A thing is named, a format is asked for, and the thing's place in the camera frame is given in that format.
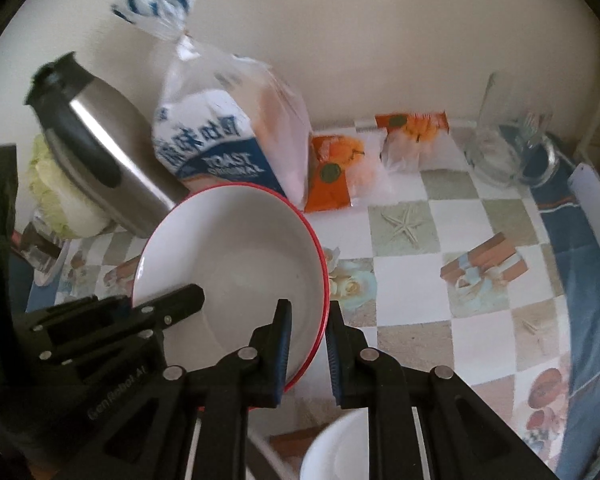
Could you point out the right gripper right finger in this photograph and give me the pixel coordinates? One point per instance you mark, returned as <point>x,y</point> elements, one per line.
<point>422,424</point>

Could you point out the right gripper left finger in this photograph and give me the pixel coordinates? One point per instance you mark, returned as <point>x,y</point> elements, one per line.
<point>193,425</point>

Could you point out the white MAX cup bowl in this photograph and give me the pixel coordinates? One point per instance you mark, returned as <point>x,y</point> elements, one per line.
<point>340,451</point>

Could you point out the strawberry pattern bowl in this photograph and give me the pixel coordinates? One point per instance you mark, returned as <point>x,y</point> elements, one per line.
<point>246,247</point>

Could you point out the tray with glass cups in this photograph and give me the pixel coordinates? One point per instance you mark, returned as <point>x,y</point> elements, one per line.
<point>43,248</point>

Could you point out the napa cabbage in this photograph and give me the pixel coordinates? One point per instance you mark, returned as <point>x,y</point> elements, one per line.
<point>64,208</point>

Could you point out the checkered tablecloth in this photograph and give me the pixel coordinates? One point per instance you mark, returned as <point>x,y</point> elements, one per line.
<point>500,284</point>

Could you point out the stainless steel thermos jug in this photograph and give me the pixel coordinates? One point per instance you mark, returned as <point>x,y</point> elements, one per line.
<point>103,144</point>

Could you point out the white power adapter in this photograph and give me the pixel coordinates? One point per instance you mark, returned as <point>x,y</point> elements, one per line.
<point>584,183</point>

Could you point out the orange snack packet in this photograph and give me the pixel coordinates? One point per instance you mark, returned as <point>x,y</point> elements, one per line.
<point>346,170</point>
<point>419,142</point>

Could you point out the toast bread bag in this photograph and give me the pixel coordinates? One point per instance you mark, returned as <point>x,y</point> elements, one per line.
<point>222,117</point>

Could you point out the clear glass mug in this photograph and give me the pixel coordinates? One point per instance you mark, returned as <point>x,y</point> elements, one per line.
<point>510,144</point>

